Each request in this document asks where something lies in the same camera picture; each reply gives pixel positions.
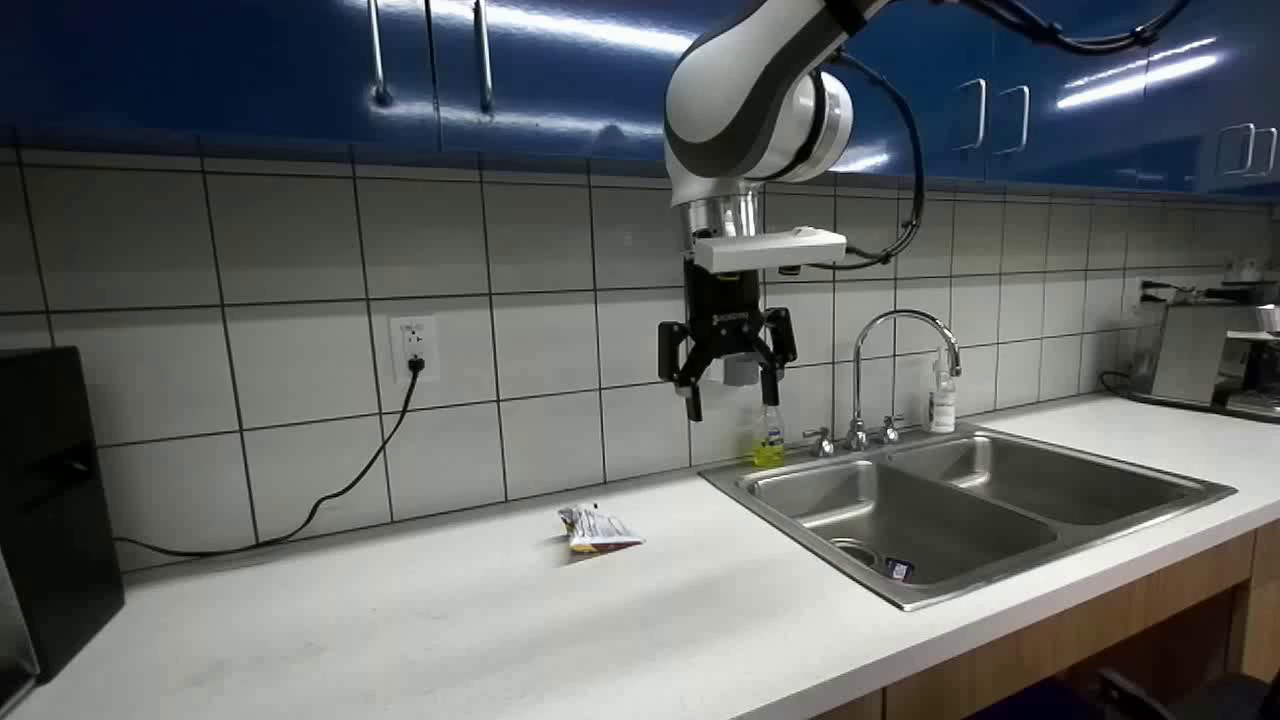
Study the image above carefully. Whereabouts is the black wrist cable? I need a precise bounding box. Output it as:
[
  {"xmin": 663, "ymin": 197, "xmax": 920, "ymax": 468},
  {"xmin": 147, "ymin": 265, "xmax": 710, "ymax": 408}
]
[{"xmin": 813, "ymin": 0, "xmax": 1202, "ymax": 278}]

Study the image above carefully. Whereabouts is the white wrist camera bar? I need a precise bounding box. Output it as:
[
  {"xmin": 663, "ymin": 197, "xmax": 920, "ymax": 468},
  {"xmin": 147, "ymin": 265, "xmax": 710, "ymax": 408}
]
[{"xmin": 688, "ymin": 224, "xmax": 853, "ymax": 282}]

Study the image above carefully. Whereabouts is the yellow dish soap bottle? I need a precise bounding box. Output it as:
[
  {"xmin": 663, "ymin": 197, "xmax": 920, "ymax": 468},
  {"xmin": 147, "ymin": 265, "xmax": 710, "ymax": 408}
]
[{"xmin": 738, "ymin": 396, "xmax": 796, "ymax": 472}]

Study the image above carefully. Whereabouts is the white wall outlet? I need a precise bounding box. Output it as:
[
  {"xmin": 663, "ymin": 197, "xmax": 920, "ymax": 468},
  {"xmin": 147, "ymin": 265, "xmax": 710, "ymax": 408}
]
[{"xmin": 389, "ymin": 311, "xmax": 445, "ymax": 383}]

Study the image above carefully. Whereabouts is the stainless steel double sink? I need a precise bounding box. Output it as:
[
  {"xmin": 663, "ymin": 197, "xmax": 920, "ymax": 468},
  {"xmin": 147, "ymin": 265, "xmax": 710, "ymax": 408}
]
[{"xmin": 701, "ymin": 420, "xmax": 1240, "ymax": 618}]

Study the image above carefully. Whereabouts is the black box appliance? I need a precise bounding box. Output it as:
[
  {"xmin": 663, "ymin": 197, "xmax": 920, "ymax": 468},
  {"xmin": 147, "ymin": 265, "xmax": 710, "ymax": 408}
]
[{"xmin": 0, "ymin": 344, "xmax": 127, "ymax": 689}]

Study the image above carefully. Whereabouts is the chrome gooseneck faucet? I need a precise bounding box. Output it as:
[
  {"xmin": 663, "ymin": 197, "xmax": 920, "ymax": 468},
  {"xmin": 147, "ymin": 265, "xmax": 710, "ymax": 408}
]
[{"xmin": 850, "ymin": 306, "xmax": 970, "ymax": 452}]

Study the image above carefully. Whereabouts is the silver cabinet door handle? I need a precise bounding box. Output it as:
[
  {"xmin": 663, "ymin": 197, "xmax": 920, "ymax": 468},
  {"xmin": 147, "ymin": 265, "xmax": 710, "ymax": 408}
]
[
  {"xmin": 363, "ymin": 0, "xmax": 399, "ymax": 113},
  {"xmin": 1230, "ymin": 119, "xmax": 1280, "ymax": 181},
  {"xmin": 955, "ymin": 71, "xmax": 997, "ymax": 157},
  {"xmin": 1002, "ymin": 82, "xmax": 1038, "ymax": 159},
  {"xmin": 467, "ymin": 0, "xmax": 499, "ymax": 119}
]

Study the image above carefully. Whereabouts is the blue glossy cabinet door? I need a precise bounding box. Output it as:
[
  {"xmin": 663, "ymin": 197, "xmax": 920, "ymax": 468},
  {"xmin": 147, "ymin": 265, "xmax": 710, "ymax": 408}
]
[
  {"xmin": 1195, "ymin": 0, "xmax": 1280, "ymax": 202},
  {"xmin": 0, "ymin": 0, "xmax": 438, "ymax": 159},
  {"xmin": 832, "ymin": 0, "xmax": 1002, "ymax": 190},
  {"xmin": 994, "ymin": 0, "xmax": 1207, "ymax": 197},
  {"xmin": 430, "ymin": 0, "xmax": 696, "ymax": 171}
]

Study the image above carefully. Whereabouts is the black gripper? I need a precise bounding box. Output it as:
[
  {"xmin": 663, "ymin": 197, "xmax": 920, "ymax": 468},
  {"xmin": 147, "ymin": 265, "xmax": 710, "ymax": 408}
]
[{"xmin": 656, "ymin": 258, "xmax": 806, "ymax": 430}]

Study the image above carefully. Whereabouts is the steel coffee machine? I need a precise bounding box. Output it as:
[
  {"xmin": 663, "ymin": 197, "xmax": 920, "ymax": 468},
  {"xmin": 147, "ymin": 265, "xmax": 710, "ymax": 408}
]
[{"xmin": 1138, "ymin": 271, "xmax": 1280, "ymax": 423}]

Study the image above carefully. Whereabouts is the white snack packet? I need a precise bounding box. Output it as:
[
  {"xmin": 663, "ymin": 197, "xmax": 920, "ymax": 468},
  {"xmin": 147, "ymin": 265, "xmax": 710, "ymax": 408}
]
[{"xmin": 556, "ymin": 502, "xmax": 648, "ymax": 560}]

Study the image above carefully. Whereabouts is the black power cord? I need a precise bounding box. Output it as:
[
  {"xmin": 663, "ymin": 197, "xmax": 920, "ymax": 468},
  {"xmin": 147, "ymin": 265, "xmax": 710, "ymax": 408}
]
[{"xmin": 107, "ymin": 356, "xmax": 430, "ymax": 565}]

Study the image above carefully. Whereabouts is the clear hand soap pump bottle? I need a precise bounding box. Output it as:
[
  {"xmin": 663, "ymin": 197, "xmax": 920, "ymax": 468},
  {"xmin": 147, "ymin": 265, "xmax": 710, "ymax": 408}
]
[{"xmin": 928, "ymin": 352, "xmax": 965, "ymax": 441}]

